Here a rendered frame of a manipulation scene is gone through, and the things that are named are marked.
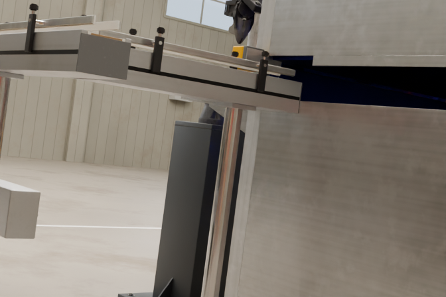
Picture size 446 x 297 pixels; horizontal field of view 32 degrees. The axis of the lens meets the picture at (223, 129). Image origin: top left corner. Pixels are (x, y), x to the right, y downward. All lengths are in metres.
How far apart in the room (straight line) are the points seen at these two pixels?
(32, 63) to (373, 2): 0.92
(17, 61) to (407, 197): 1.02
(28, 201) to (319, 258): 0.81
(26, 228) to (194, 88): 0.56
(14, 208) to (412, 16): 1.11
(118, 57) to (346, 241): 0.82
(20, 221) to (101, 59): 0.50
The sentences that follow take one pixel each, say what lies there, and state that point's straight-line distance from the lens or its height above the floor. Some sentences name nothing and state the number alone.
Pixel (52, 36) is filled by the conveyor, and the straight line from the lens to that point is 1.80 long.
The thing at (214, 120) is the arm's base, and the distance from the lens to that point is 3.23.
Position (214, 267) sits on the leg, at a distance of 2.21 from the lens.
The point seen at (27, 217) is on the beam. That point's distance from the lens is 1.98.
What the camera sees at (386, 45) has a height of 1.04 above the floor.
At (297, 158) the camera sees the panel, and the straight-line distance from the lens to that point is 2.27.
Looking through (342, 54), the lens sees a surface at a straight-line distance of 2.20.
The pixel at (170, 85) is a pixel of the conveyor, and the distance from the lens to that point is 1.99.
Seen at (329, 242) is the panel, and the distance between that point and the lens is 2.17.
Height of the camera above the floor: 0.75
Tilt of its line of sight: level
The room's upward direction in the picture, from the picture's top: 7 degrees clockwise
